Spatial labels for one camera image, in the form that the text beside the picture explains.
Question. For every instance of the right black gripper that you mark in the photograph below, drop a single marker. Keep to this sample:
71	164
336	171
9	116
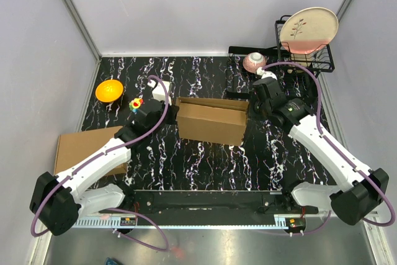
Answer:
254	98

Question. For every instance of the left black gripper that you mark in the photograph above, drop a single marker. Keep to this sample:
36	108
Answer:
173	111

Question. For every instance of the brown cardboard box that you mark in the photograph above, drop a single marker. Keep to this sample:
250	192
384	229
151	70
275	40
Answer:
75	147
220	121

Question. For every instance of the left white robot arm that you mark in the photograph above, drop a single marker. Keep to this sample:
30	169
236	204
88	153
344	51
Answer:
87	172

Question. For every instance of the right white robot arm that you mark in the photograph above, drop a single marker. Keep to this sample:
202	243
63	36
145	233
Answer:
358	190

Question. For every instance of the folded brown cardboard box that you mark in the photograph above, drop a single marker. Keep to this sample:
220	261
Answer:
75	147

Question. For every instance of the rainbow plush flower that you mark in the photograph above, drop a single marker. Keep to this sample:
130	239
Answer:
135	104

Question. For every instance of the pink patterned bowl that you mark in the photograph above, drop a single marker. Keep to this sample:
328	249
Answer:
253	61

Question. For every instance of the orange bowl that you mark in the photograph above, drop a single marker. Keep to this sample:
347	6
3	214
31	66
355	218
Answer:
109	91

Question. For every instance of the cream pink plate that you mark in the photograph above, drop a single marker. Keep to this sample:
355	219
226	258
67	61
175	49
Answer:
309	30

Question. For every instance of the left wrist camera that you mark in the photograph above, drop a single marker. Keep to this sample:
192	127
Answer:
157	90

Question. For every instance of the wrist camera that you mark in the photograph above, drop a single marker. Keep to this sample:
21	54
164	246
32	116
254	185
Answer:
266	76
157	90

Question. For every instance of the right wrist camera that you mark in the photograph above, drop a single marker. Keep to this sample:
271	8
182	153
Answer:
266	76

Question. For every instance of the black wire dish rack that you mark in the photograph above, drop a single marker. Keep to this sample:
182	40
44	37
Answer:
295	82

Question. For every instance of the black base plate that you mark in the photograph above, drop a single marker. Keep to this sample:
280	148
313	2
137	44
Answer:
150	202

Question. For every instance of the aluminium rail frame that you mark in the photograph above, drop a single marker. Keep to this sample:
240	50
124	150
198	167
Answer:
122	221

